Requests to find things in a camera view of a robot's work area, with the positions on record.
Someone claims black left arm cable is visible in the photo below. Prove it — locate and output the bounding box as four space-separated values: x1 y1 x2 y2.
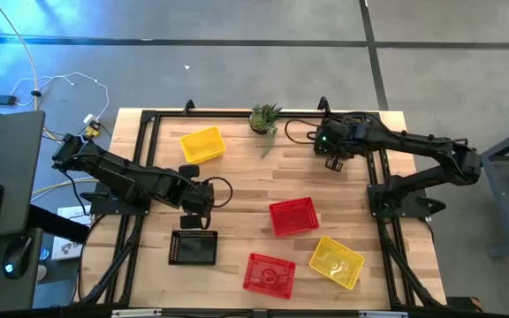
201 175 234 209

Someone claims white paper sheet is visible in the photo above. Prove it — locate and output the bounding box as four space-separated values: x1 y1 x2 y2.
55 204 93 226

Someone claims thick cream floor cable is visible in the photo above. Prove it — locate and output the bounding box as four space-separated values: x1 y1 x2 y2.
31 175 101 198
0 0 40 111

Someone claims black aluminium table frame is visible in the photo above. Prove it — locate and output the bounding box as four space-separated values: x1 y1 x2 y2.
75 97 448 310

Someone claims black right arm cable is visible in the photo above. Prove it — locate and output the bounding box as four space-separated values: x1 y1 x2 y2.
284 117 322 146

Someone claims black padded bar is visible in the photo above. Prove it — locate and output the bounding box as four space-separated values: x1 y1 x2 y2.
27 203 91 245

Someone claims thin white floor cable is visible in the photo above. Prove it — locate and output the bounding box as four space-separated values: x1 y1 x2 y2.
11 72 110 123

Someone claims black plastic slotted basket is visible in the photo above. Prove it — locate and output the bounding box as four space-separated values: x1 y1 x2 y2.
168 229 219 267

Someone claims blue-grey metal cart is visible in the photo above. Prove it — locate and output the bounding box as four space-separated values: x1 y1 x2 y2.
479 119 509 260

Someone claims silver metal bracket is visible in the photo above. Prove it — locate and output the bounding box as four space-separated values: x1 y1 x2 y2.
358 310 410 318
111 307 163 318

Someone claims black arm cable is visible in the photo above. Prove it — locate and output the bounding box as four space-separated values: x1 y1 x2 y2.
201 175 234 209
284 117 322 146

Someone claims black computer mouse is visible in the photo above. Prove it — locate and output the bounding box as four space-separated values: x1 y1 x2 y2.
2 236 34 280

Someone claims white printed box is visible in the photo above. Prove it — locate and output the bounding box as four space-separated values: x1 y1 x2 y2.
50 233 86 261

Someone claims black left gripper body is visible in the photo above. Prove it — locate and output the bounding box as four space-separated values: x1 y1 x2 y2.
180 178 217 219

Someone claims potted succulent plant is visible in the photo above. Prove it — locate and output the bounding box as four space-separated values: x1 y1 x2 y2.
248 101 284 159

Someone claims grey desk panel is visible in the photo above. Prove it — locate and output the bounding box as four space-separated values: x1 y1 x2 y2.
0 110 47 242

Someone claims red plastic slotted basket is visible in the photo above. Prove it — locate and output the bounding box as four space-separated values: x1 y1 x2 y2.
268 196 321 239
242 252 297 301

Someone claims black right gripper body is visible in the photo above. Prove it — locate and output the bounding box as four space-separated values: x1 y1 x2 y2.
314 112 364 159

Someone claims yellow plastic slotted basket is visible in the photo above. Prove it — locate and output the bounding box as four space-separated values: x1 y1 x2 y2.
179 125 227 165
308 235 366 291

